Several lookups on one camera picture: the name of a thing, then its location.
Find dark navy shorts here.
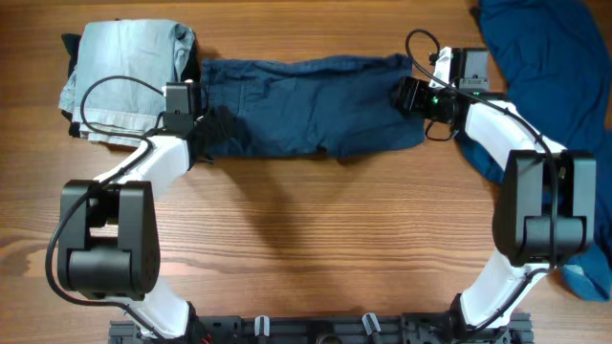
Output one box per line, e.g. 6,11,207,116
201,54,425,158

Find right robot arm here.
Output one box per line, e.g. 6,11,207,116
395,48,596,336

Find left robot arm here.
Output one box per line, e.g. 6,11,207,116
45,80,234,343

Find folded black garment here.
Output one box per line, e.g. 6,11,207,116
58,33,200,138

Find folded light denim garment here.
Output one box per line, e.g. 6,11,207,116
71,19,196,146

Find crumpled teal blue garment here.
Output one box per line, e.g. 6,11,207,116
473,0,611,302

